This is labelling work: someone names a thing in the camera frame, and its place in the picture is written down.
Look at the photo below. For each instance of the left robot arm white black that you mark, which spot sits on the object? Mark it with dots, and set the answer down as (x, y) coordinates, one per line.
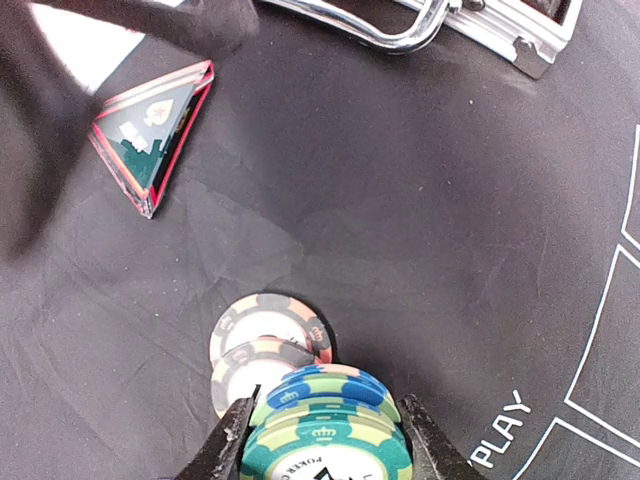
(46, 114)

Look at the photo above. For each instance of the black poker play mat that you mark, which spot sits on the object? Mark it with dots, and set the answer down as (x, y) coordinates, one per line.
(470, 234)

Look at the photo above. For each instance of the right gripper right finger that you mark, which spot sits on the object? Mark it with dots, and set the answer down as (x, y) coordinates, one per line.
(434, 456)

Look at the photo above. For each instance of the black red triangle button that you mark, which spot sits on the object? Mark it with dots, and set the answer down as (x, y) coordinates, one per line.
(141, 132)

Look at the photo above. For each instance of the aluminium poker chip case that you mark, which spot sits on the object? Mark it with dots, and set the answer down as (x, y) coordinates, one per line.
(528, 34)

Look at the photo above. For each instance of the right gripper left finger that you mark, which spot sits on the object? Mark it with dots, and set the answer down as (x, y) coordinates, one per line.
(220, 456)

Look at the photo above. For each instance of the chip pile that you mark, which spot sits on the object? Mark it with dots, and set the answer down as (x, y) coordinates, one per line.
(314, 418)

